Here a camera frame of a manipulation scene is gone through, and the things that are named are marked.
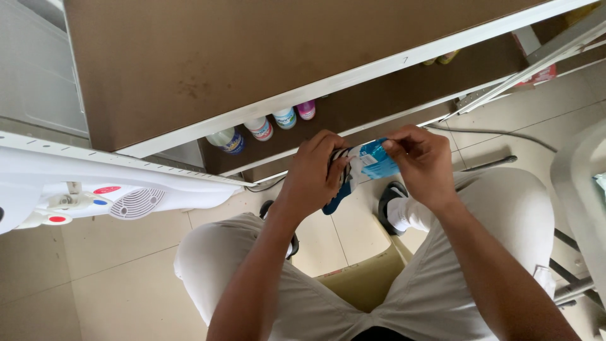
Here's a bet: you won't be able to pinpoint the cardboard box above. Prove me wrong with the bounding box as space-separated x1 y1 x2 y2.
291 214 415 314

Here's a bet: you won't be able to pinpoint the person's black sandal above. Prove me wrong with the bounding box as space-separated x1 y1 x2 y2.
377 181 409 236
258 199 300 260

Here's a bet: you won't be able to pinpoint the brown shelf unit white edges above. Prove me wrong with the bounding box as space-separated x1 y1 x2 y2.
62 0 606 184

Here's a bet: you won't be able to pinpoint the white bottle teal label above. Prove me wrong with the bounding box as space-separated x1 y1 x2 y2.
272 106 298 130

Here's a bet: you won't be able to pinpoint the white water dispenser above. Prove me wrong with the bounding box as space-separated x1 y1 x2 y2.
0 144 245 236

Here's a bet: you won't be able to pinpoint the red and white packet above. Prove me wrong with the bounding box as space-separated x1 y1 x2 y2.
511 32 557 87

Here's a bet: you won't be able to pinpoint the person's white trousers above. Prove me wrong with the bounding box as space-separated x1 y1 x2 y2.
173 166 557 341

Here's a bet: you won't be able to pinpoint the white bottle dark blue label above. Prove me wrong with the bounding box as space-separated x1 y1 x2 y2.
205 126 246 156

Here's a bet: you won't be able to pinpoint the person's black right sandal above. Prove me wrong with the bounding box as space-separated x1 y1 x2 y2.
377 181 409 236

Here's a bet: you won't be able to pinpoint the black metal rod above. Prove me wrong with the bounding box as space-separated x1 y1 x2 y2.
461 155 519 172

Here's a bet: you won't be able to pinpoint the grey metal rail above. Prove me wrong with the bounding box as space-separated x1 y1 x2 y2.
454 16 606 115

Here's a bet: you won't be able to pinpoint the person's black shirt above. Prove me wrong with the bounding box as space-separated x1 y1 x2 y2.
350 325 413 341

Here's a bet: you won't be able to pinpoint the person's white right sock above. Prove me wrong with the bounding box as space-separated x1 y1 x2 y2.
387 196 428 233

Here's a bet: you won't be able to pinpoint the person's right hand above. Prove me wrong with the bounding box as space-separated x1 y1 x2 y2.
381 124 461 214

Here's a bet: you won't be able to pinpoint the person's left hand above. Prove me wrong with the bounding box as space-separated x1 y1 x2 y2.
277 130 354 221

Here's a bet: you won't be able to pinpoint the white plastic chair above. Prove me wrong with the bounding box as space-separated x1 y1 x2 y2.
548 118 606 311

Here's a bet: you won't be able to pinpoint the blue sachet packet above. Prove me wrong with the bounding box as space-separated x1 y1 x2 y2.
349 138 401 181

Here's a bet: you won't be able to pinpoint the pink bottle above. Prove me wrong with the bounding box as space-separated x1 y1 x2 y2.
296 99 317 121

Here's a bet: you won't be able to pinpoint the white appliance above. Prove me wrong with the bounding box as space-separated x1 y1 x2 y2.
0 0 91 139

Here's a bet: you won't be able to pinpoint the person's black left sandal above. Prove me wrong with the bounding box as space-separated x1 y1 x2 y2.
258 199 300 260

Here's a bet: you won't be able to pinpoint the grey cable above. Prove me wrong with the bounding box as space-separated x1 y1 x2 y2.
423 123 560 153

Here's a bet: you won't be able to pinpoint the black cable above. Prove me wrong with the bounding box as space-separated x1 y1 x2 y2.
243 174 288 193

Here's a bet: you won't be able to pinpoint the white bottle red label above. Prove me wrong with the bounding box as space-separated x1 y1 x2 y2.
243 116 274 142

